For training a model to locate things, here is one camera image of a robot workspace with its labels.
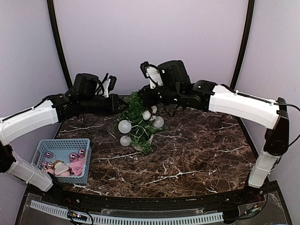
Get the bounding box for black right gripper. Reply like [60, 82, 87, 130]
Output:
[138, 83, 182, 107]

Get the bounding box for white ball string lights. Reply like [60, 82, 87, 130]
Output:
[118, 116, 165, 152]

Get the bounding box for white cotton boll ornament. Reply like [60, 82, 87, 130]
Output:
[142, 106, 158, 121]

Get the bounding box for white perforated cable tray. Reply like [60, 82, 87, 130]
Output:
[30, 200, 224, 225]

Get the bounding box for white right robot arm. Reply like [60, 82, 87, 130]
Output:
[138, 60, 290, 203]

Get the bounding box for light blue plastic basket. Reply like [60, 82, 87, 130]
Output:
[31, 138, 91, 184]

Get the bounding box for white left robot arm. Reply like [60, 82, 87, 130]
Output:
[0, 73, 128, 204]

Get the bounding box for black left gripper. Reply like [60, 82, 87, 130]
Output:
[80, 93, 128, 116]

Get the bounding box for small green christmas tree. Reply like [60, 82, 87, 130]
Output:
[117, 91, 166, 155]

